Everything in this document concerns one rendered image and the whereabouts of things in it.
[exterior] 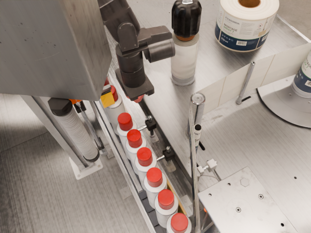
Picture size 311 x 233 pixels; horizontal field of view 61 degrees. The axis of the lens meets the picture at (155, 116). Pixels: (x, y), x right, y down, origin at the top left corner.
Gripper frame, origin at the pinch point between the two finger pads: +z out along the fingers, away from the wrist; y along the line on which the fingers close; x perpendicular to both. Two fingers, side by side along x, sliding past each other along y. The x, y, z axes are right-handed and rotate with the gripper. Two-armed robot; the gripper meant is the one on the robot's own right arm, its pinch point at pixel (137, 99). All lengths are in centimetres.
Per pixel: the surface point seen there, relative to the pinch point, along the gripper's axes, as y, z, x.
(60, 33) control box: -15.2, -40.4, 11.8
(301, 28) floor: 70, 103, -178
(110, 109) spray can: -0.5, -1.5, 8.0
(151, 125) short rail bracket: -3.9, 9.7, -1.7
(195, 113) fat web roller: -11.9, -0.9, -11.4
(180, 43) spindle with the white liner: 9.1, -4.6, -18.6
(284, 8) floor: 99, 104, -185
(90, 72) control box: -15.6, -33.2, 10.3
